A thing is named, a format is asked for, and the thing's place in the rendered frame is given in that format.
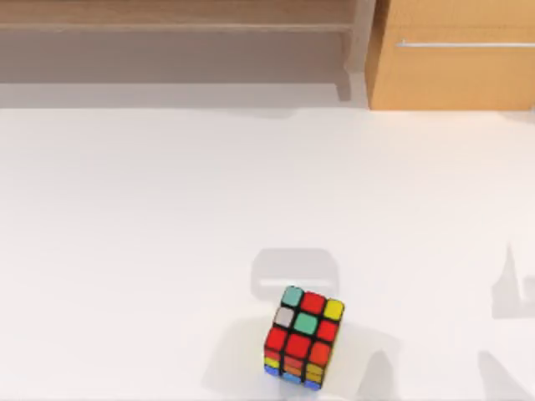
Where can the multicoloured puzzle cube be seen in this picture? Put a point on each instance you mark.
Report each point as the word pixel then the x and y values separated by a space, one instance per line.
pixel 304 330

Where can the open wooden shelf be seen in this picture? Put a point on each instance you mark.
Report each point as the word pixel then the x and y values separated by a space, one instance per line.
pixel 175 37

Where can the wooden cupboard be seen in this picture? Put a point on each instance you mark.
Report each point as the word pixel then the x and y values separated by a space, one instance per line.
pixel 451 79

